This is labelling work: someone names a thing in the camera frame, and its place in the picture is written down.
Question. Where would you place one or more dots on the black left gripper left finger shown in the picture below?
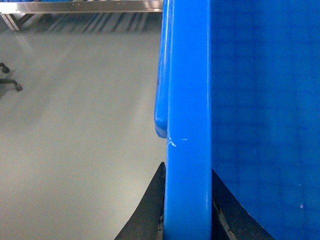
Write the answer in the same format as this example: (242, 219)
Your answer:
(147, 221)

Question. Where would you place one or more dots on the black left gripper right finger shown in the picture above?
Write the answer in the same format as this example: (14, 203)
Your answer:
(229, 219)

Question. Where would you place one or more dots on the black chair caster leg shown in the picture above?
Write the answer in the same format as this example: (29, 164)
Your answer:
(4, 69)

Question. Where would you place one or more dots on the large blue plastic crate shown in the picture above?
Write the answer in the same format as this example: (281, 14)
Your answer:
(239, 93)

